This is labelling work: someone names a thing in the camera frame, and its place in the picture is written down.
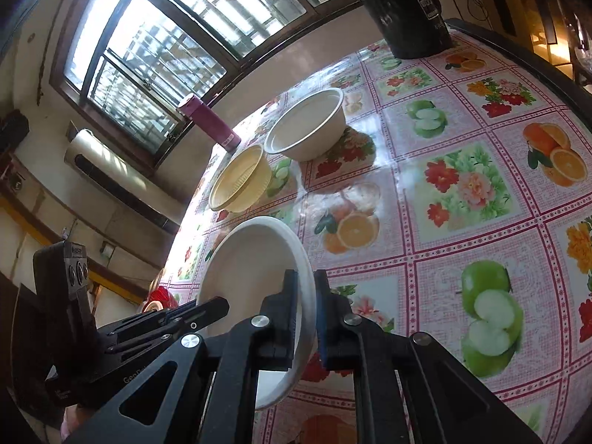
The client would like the white paper bowl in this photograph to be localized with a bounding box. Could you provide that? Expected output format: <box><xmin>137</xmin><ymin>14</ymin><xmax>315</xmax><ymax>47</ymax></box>
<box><xmin>264</xmin><ymin>88</ymin><xmax>346</xmax><ymax>162</ymax></box>
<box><xmin>197</xmin><ymin>216</ymin><xmax>316</xmax><ymax>410</ymax></box>

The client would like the magenta thermos bottle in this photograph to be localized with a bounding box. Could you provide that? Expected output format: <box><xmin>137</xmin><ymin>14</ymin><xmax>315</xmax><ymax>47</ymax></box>
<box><xmin>178</xmin><ymin>94</ymin><xmax>241</xmax><ymax>152</ymax></box>

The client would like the floral fruit tablecloth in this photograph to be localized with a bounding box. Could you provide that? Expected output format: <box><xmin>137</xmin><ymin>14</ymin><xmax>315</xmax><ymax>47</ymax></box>
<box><xmin>162</xmin><ymin>32</ymin><xmax>591</xmax><ymax>443</ymax></box>

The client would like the black electric kettle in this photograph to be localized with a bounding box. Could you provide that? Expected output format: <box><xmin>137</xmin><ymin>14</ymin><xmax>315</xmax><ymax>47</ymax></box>
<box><xmin>361</xmin><ymin>0</ymin><xmax>453</xmax><ymax>59</ymax></box>

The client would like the cream plastic bowl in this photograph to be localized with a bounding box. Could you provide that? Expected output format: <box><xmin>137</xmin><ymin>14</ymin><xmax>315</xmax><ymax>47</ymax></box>
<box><xmin>209</xmin><ymin>144</ymin><xmax>272</xmax><ymax>213</ymax></box>

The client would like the white tower air conditioner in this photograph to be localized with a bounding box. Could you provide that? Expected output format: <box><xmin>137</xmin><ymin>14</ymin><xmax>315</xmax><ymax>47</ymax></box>
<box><xmin>64</xmin><ymin>128</ymin><xmax>185</xmax><ymax>235</ymax></box>

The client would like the dark framed window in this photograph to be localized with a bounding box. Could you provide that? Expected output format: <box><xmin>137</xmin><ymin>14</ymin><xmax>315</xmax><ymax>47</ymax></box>
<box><xmin>49</xmin><ymin>0</ymin><xmax>360</xmax><ymax>175</ymax></box>

